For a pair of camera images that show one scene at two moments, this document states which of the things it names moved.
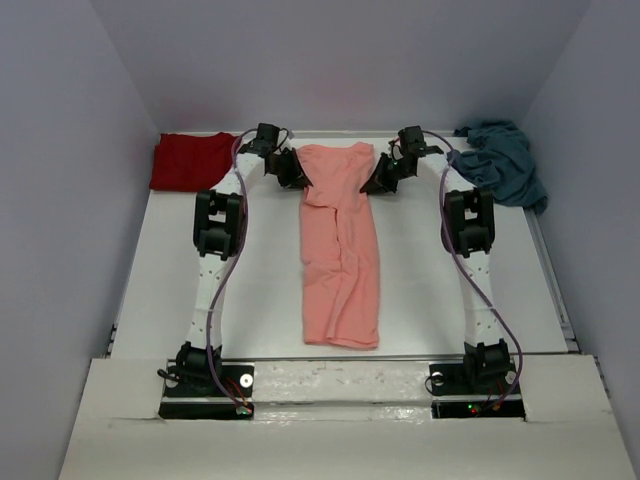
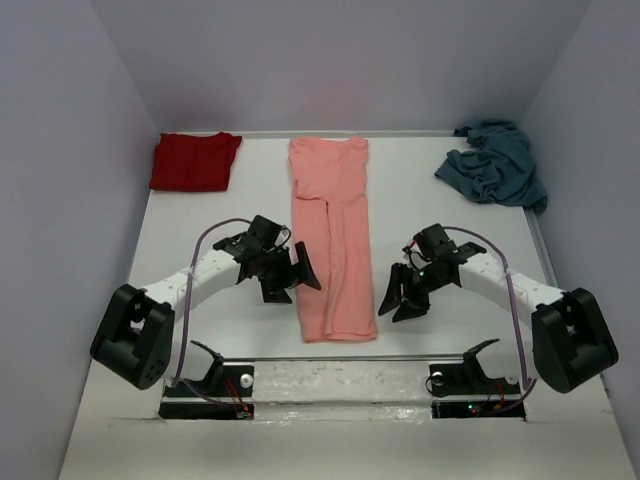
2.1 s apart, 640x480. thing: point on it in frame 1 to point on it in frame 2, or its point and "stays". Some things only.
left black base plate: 191,393 stays
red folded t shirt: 191,162 stays
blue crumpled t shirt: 499,158 stays
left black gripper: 295,178 to 291,275
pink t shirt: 339,256 stays
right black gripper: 378,183 to 407,309
